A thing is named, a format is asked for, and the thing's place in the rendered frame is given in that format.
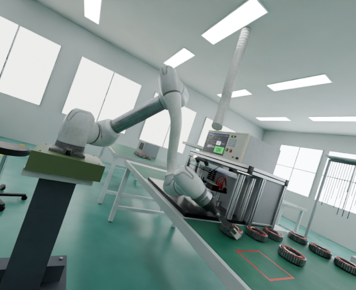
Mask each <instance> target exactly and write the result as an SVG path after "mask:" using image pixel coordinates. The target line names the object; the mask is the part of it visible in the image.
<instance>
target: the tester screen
mask: <svg viewBox="0 0 356 290"><path fill-rule="evenodd" d="M227 139H228V135H219V134H213V133H209V135H208V137H207V140H206V144H205V146H204V147H206V148H210V147H207V145H208V144H210V145H212V147H211V149H213V151H214V148H215V146H218V147H223V148H225V146H220V145H217V144H216V143H217V141H219V142H226V141H227ZM203 150H206V149H203ZM206 151H210V150H206ZM213 151H210V152H213ZM214 153H217V152H214ZM217 154H220V153H217ZM221 155H222V154H221Z"/></svg>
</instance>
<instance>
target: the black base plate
mask: <svg viewBox="0 0 356 290"><path fill-rule="evenodd" d="M148 180H149V181H150V182H151V183H152V185H153V186H154V187H155V188H156V189H157V190H158V191H159V192H160V193H161V194H162V195H163V196H164V197H165V198H166V199H167V200H168V201H169V202H170V203H171V204H172V205H173V206H174V207H175V208H176V209H177V210H178V211H179V212H180V213H181V214H182V215H183V216H184V217H188V218H196V219H204V220H212V221H218V222H220V220H219V219H217V218H216V217H215V216H214V215H213V214H212V213H211V212H210V211H209V212H206V211H205V210H204V209H203V208H202V207H196V206H194V205H193V204H192V203H190V202H189V201H188V200H187V199H186V198H184V195H182V196H177V197H175V196H169V195H167V194H166V193H165V192H164V190H163V183H164V181H163V180H158V179H155V178H150V177H148ZM219 210H220V211H221V213H222V214H223V216H224V217H225V214H226V211H227V209H225V208H224V207H222V206H220V209H219ZM226 220H227V221H228V222H230V223H234V224H242V225H244V224H245V221H242V222H241V221H238V220H237V219H236V215H234V214H233V216H232V219H231V220H230V219H229V220H228V219H227V218H226Z"/></svg>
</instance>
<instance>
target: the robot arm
mask: <svg viewBox="0 0 356 290"><path fill-rule="evenodd" d="M158 81H159V85H160V90H161V91H160V92H159V94H158V96H156V97H154V98H152V99H151V100H148V101H147V102H145V103H143V104H141V105H140V106H138V107H136V108H134V109H132V110H130V111H128V112H126V113H125V114H123V115H121V116H119V117H117V118H115V119H113V120H111V119H105V120H101V121H97V122H95V118H94V115H93V114H92V113H91V112H89V111H86V110H82V109H78V108H74V109H72V110H71V111H70V112H69V113H68V114H67V115H66V117H65V118H64V120H63V122H62V125H61V126H60V130H59V133H58V137H57V140H56V142H55V144H53V145H52V147H49V149H48V150H50V151H55V152H59V153H62V154H67V155H72V156H75V157H79V158H83V159H85V156H84V154H85V153H84V150H85V146H86V144H90V145H93V146H99V147H108V146H111V145H112V144H114V143H115V142H116V140H117V138H119V136H120V133H121V132H123V131H125V130H126V129H128V128H130V127H132V126H134V125H136V124H138V123H140V122H142V121H144V120H146V119H148V118H149V117H152V116H154V115H156V114H158V113H160V112H162V111H163V110H168V112H169V116H170V121H171V126H170V133H169V143H168V153H167V173H166V174H165V179H164V183H163V190H164V192H165V193H166V194H167V195H169V196H175V197H177V196H182V195H185V196H187V197H188V196H189V197H190V198H192V199H193V200H194V202H196V203H197V205H198V206H200V207H202V208H203V209H204V210H205V211H206V212H209V211H210V212H211V213H212V214H213V215H214V216H215V217H216V218H217V219H219V220H220V222H222V223H223V224H224V225H225V226H226V227H227V229H228V232H230V233H231V234H232V235H233V236H234V237H235V238H236V239H237V240H238V239H239V238H240V237H241V235H240V233H239V232H238V231H237V230H236V229H235V228H234V227H233V226H232V225H231V224H230V223H229V222H228V221H227V220H226V218H225V217H224V216H223V214H222V213H221V211H220V210H219V209H218V208H217V207H216V204H217V202H216V200H215V199H214V198H213V195H212V193H211V192H210V191H209V190H208V189H207V188H206V187H205V185H204V183H203V181H202V180H201V179H200V177H199V176H198V175H197V174H196V173H195V172H194V171H193V170H192V169H190V168H189V167H188V166H186V165H183V166H180V167H177V162H176V158H177V151H178V146H179V140H180V134H181V126H182V112H181V108H182V107H184V106H186V104H187V102H188V99H189V95H188V90H187V88H186V86H185V84H184V83H183V82H182V80H181V79H180V77H179V76H178V75H177V72H176V70H175V69H174V68H173V67H172V66H170V65H165V66H162V67H161V69H160V72H159V75H158Z"/></svg>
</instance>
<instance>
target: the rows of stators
mask: <svg viewBox="0 0 356 290"><path fill-rule="evenodd" d="M288 236H289V238H291V239H292V240H294V241H297V242H298V243H300V244H303V245H307V243H308V240H307V238H305V237H304V236H302V235H300V234H298V233H296V232H293V231H289V233H288ZM308 247H309V248H310V249H311V250H312V251H313V252H315V253H316V254H319V255H320V256H322V257H324V258H328V259H331V257H332V253H331V252H330V251H329V250H328V249H326V248H324V247H322V246H320V245H318V244H316V243H313V242H309V246H308ZM334 263H335V264H336V265H337V266H339V267H340V268H342V269H343V270H345V271H348V272H350V273H351V274H354V275H356V264H354V263H352V262H350V261H348V260H346V259H344V258H342V257H337V256H335V258H334Z"/></svg>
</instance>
